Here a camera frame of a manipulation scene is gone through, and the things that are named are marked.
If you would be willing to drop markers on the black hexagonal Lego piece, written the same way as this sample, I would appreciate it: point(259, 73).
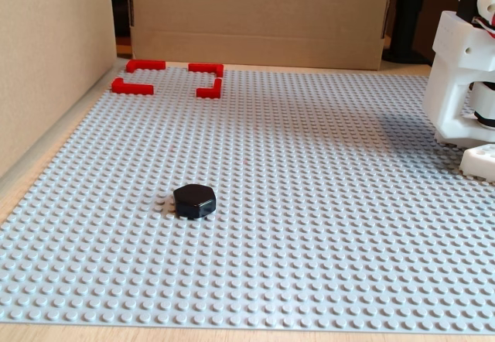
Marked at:
point(193, 199)

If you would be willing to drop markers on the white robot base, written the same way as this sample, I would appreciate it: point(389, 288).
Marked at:
point(479, 164)

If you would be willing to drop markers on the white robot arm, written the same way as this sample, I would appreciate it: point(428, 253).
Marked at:
point(444, 86)

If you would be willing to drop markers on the grey Lego baseplate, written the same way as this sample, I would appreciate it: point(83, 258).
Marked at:
point(270, 222)

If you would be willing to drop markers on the red L-shaped Lego beam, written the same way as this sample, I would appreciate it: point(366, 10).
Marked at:
point(131, 88)
point(147, 64)
point(205, 67)
point(207, 93)

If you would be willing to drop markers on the brown cardboard box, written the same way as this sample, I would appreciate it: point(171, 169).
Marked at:
point(251, 17)

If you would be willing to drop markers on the beige side panel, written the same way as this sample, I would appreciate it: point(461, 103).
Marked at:
point(50, 48)

